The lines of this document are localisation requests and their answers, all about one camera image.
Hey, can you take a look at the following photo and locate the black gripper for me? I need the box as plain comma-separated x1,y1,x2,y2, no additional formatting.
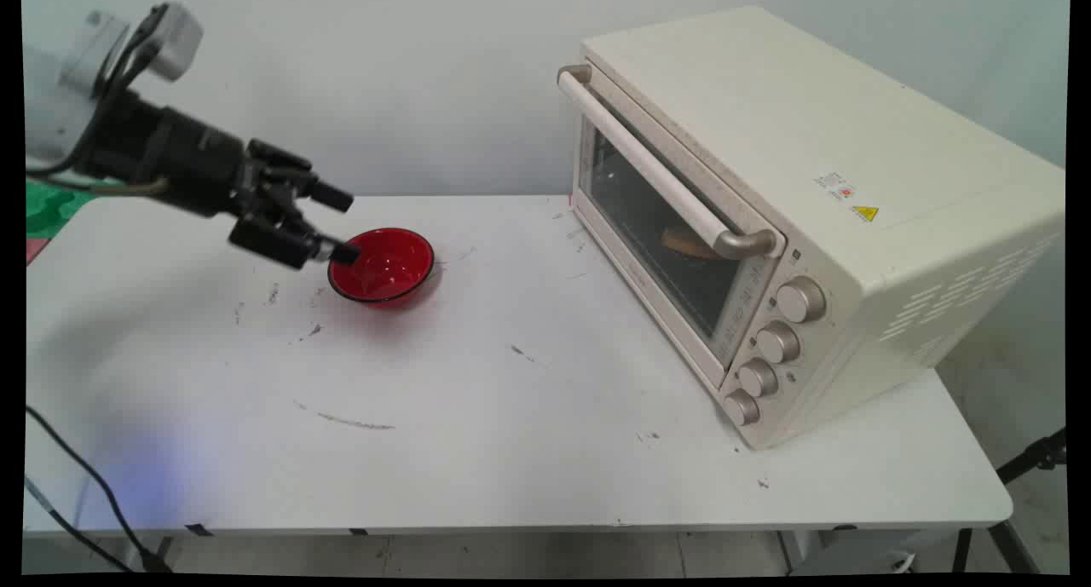
72,91,361,272

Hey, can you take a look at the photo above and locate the glass oven door with handle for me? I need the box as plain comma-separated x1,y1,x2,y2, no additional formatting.
557,63,787,394

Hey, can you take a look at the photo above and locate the red plastic bowl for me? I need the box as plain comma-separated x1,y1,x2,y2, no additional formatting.
327,227,436,308

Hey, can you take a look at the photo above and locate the green mat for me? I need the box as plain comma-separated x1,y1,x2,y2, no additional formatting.
26,178,100,238

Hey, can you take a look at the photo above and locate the orange-brown bread piece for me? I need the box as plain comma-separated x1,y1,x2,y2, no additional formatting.
661,227,725,262

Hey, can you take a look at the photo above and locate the silver oven knob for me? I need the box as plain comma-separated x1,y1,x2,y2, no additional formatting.
754,320,802,365
775,276,828,325
722,388,761,428
736,357,780,400

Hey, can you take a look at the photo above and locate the cream toaster oven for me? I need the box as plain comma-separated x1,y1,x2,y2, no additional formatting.
569,6,1066,451

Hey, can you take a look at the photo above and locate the black tripod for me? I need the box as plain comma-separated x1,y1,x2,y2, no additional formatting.
950,428,1068,575

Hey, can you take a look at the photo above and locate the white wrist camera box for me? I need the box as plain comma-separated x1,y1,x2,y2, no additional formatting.
128,3,205,83

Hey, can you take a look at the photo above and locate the black hanging cable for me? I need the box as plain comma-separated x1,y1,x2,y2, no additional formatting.
26,405,171,573

